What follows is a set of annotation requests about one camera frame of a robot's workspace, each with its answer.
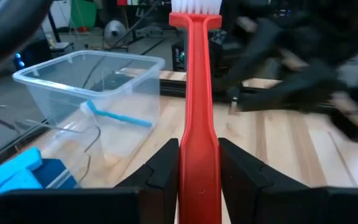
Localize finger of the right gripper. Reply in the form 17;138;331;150
237;62;341;111
228;18;291;82

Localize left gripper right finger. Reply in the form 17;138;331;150
218;138;358;224

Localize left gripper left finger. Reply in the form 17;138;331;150
0;138;180;224

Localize narrow red brush white bristles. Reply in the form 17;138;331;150
168;0;223;224

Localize small clear plastic bin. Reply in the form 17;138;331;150
0;118;105;212

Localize black control box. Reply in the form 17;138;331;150
172;40;186;72

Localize large clear plastic bin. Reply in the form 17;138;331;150
12;49;166;187

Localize grey floor fan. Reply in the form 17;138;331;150
103;19;127;40

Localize black computer blue lights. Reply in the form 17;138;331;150
12;39;54;72

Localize green bin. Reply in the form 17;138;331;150
70;0;98;31

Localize dark grey rounded object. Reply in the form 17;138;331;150
0;0;54;83

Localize black aluminium table frame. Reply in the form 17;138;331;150
158;70;335;110

